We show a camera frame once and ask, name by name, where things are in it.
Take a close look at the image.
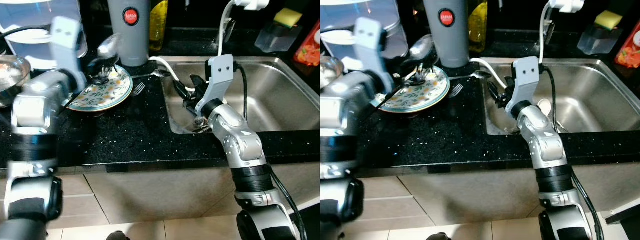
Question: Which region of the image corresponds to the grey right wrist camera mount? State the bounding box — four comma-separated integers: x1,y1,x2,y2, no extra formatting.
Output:
194,53,236,115
504,55,544,117

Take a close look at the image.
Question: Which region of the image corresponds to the clear plastic water container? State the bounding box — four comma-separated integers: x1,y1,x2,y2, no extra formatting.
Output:
0,0,89,72
320,0,402,61

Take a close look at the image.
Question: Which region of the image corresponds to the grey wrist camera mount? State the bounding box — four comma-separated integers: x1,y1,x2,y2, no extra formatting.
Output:
353,17,396,96
504,55,544,117
194,53,236,115
49,16,89,94

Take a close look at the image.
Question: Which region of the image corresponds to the white tap with hose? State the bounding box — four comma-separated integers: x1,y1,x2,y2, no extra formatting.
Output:
469,0,586,93
148,0,269,95

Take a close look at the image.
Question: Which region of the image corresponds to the steel bowl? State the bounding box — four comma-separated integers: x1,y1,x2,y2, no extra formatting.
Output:
320,55,346,92
0,54,32,109

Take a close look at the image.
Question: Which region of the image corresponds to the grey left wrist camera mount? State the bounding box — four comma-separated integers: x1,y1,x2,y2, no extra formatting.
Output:
353,17,396,96
49,16,89,94

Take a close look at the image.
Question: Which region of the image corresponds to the dark furniture corner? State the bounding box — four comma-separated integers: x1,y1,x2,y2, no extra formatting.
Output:
299,199,321,240
604,196,640,226

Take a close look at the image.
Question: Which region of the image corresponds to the yellow oil bottle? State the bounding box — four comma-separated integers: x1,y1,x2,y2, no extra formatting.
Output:
467,0,489,54
149,0,169,52

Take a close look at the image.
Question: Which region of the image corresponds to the red food packet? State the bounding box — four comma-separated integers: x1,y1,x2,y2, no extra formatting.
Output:
293,21,321,67
614,32,640,69

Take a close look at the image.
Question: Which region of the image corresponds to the cutlery in sink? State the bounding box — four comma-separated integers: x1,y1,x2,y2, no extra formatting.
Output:
190,116,213,134

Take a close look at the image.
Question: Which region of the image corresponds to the white spoon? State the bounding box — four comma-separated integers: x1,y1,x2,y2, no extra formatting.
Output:
537,98,569,134

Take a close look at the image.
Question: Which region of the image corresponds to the small silver spoon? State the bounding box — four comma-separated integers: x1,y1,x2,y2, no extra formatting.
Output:
131,69,174,81
449,70,494,82

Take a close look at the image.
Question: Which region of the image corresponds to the floral plate with teal rim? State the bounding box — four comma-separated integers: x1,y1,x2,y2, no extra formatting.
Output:
64,64,135,113
374,65,451,115

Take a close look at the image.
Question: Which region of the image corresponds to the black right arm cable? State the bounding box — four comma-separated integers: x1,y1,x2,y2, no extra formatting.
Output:
543,65,603,240
234,64,307,240

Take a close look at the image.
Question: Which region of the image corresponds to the grey flask with red label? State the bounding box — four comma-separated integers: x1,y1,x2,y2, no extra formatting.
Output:
107,0,151,68
423,0,470,69

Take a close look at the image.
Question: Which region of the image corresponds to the clear plastic sponge holder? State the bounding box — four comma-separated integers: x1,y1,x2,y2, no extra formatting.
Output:
253,21,304,54
577,24,624,56

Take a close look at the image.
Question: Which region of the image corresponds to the stainless steel sink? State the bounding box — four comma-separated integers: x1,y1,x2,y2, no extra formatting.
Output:
159,55,321,135
476,58,640,137

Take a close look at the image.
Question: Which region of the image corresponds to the large silver ladle spoon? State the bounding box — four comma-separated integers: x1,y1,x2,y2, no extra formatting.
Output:
96,33,124,65
406,34,437,69

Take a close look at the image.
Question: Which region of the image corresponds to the yellow green sponge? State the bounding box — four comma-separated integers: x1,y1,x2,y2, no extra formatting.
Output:
273,7,304,29
594,10,624,31

